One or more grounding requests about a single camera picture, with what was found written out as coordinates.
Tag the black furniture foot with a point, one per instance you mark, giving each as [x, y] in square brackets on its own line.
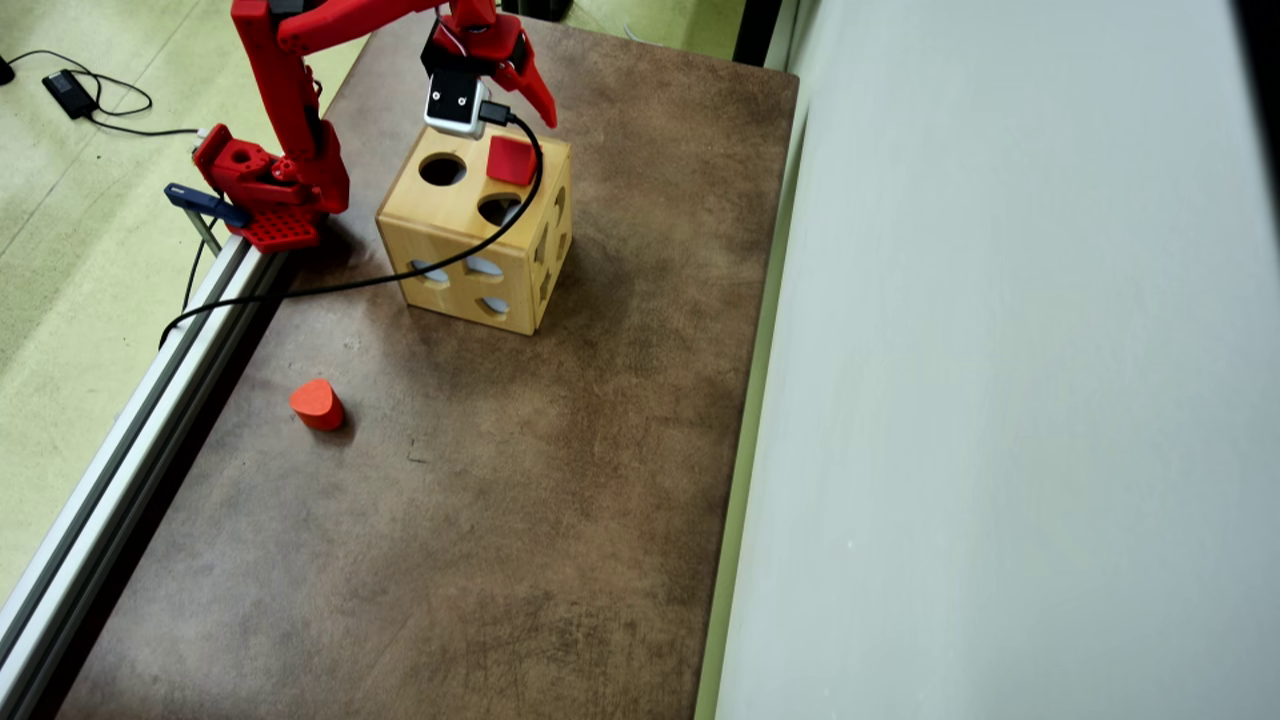
[545, 8]

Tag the black power adapter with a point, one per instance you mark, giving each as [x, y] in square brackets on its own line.
[68, 92]

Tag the red robot arm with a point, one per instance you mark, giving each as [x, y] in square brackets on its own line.
[290, 110]

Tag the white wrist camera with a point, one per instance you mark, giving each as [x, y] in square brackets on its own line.
[455, 103]

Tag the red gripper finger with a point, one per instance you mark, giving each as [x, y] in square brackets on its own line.
[535, 90]

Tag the blue clamp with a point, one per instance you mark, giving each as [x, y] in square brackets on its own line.
[205, 203]

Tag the orange rounded block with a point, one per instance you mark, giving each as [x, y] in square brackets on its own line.
[317, 405]

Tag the wooden shape sorter box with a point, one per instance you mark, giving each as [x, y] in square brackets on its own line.
[450, 250]

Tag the small black floor object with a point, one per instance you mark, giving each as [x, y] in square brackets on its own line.
[5, 70]

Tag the black vertical post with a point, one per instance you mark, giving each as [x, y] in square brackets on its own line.
[756, 30]

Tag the aluminium profile rail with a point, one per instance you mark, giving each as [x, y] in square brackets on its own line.
[120, 450]

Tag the red cube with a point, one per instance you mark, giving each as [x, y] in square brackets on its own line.
[512, 160]

